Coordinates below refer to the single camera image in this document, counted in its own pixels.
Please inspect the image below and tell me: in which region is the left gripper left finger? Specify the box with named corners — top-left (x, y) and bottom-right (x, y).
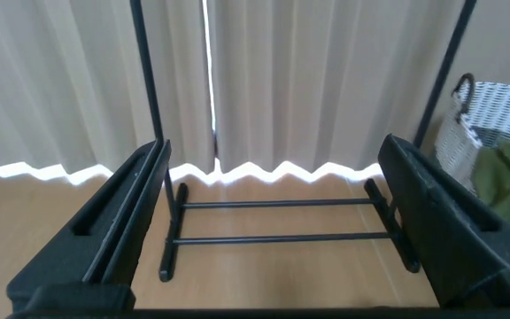
top-left (6, 139), bottom-right (173, 312)

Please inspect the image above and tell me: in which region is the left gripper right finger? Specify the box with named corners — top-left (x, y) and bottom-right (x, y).
top-left (377, 134), bottom-right (510, 307)

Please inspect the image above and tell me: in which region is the white laundry basket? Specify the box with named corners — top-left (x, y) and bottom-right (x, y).
top-left (434, 73), bottom-right (510, 196)

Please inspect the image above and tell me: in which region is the black clothes rack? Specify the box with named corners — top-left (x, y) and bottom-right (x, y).
top-left (129, 0), bottom-right (478, 283)

